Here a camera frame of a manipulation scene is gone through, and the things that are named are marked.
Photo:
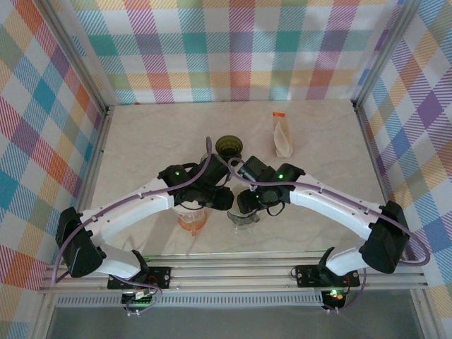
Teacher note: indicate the aluminium frame post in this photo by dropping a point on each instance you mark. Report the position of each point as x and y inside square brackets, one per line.
[79, 58]
[385, 53]

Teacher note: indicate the green coffee dripper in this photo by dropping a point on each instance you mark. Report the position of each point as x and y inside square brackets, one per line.
[229, 144]

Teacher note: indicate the stack of white paper filters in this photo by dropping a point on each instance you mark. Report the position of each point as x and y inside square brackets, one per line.
[282, 141]

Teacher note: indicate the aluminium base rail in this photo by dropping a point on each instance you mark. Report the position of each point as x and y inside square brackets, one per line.
[229, 275]

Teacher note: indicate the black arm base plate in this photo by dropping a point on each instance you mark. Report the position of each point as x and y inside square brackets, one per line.
[162, 277]
[307, 277]

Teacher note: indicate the grey coffee dripper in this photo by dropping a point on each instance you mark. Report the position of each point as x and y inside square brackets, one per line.
[243, 218]

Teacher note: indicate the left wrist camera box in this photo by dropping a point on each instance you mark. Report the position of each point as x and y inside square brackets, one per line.
[216, 171]

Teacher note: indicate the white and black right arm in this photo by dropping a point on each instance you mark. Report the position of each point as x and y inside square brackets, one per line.
[332, 212]

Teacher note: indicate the clear glass server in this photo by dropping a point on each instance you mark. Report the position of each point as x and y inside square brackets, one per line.
[244, 230]

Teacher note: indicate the aluminium side rail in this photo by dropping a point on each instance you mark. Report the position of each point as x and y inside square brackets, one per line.
[91, 176]
[378, 159]

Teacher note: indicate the orange and white filter box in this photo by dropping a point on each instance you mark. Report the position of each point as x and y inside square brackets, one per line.
[279, 114]

